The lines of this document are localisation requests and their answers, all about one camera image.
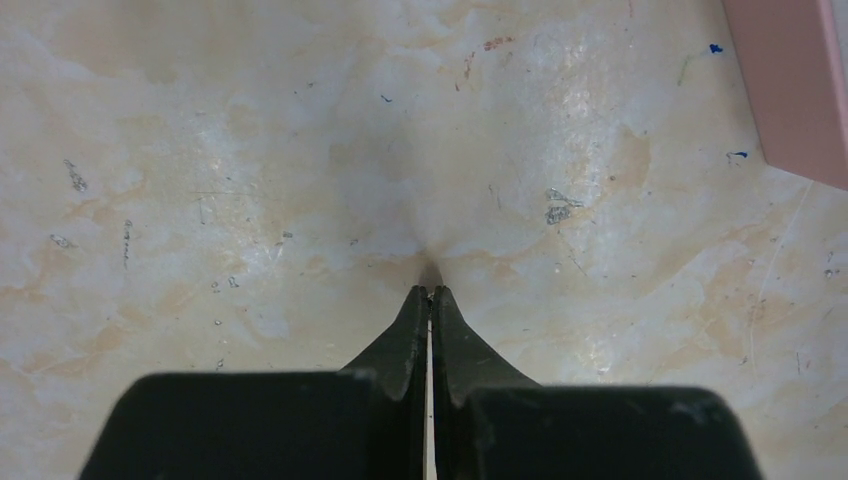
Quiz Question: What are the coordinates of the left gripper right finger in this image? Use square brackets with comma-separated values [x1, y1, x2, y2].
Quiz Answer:
[431, 286, 761, 479]

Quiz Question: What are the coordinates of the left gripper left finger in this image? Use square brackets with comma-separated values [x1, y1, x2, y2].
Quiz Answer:
[81, 286, 429, 479]

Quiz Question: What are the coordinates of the pink divided tray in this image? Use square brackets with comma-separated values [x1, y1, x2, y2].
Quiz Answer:
[723, 0, 847, 189]

